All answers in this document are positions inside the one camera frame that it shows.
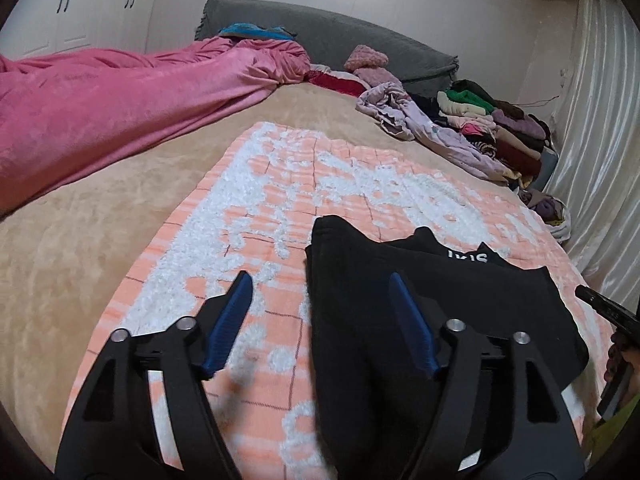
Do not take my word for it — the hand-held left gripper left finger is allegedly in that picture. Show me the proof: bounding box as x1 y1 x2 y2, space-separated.
54 270 255 480

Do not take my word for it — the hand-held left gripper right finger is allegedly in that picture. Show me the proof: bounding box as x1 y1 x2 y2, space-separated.
389 271 586 480

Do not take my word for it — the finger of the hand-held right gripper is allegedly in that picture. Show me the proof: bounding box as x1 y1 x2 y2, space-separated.
575 285 640 347

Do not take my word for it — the black sweater with orange cuffs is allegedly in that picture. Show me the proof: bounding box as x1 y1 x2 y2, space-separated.
305 215 590 480

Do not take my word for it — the pile of folded clothes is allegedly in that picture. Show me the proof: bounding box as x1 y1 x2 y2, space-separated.
436 79 553 181

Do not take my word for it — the person's right hand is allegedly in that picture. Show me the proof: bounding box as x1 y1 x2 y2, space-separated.
605 330 640 387

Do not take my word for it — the yellow green clothing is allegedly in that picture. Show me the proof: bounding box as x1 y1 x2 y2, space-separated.
590 400 640 467

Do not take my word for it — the white cloth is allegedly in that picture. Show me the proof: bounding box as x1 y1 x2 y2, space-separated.
547 200 574 244

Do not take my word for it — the purple cloth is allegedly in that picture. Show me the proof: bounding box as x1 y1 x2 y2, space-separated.
525 192 559 222

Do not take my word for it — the peach and white checked blanket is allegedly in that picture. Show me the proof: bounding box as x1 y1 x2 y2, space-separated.
85 121 601 480

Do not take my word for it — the white satin curtain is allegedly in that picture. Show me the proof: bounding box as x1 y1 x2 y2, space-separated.
542 0 640 321

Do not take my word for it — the grey blue cushion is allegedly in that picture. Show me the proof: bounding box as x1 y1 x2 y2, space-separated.
535 147 561 191

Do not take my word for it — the lilac crumpled garment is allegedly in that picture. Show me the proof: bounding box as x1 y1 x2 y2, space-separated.
356 82 511 182

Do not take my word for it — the pink velvet duvet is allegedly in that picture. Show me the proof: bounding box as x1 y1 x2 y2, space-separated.
0 37 312 218

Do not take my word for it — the pale pink fluffy pillow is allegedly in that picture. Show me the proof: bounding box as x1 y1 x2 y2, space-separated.
355 67 403 89

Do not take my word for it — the red cloth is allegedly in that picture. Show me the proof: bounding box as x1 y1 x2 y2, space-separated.
306 71 368 97

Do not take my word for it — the blue cloth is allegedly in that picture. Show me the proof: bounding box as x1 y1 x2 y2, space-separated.
217 22 296 42

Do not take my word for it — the grey padded headboard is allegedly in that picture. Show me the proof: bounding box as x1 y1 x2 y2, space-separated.
194 0 460 96

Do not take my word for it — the white wardrobe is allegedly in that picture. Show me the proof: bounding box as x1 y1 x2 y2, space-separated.
0 0 167 61

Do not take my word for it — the thin black cable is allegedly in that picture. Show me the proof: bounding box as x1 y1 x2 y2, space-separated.
519 93 565 109

